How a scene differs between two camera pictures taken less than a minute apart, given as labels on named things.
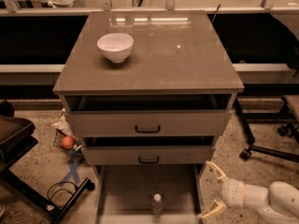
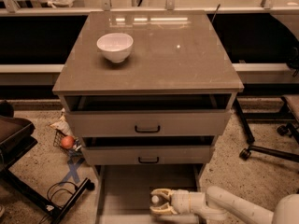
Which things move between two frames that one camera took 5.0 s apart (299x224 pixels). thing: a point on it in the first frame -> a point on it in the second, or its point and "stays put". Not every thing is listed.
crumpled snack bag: [63, 125] stays put
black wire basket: [76, 148] stays put
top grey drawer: [149, 115] stays put
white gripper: [232, 193] -> [179, 201]
